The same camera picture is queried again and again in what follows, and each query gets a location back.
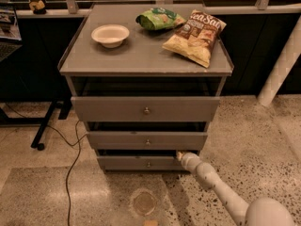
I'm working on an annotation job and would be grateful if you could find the grey bottom drawer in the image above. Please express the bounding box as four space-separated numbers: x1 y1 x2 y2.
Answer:
97 156 183 171

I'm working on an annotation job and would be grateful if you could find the grey drawer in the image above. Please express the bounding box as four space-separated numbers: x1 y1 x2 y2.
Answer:
71 96 219 122
87 131 208 151
97 156 183 171

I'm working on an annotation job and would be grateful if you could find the grey middle drawer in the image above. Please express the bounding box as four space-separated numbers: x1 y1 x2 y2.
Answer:
87 131 208 151

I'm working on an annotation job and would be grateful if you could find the grey drawer cabinet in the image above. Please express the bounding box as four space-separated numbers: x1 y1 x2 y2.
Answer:
60 5 233 160

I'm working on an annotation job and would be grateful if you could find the grey top drawer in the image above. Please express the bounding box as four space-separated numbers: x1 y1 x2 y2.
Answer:
71 96 219 122

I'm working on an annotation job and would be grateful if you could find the round floor cover plate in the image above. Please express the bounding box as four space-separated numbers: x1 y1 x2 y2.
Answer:
130 188 157 217

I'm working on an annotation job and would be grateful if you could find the yellow brown chip bag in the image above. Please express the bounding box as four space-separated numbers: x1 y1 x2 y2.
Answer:
162 9 227 68

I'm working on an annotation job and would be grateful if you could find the white paper bowl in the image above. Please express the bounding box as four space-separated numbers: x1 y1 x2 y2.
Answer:
91 24 130 48

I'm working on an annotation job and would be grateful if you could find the green snack bag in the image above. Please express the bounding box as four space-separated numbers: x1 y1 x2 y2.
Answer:
135 8 185 31

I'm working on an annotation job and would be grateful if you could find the small yellow black object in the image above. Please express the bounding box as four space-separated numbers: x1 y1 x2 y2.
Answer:
29 0 46 14

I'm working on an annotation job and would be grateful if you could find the laptop on desk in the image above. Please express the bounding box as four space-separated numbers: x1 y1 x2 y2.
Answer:
0 3 23 61

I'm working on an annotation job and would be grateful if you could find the black floor cable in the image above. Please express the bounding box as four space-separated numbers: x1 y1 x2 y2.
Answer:
0 104 87 226

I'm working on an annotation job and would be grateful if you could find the black desk leg frame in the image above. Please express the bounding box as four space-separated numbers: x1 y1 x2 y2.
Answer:
0 101 71 151

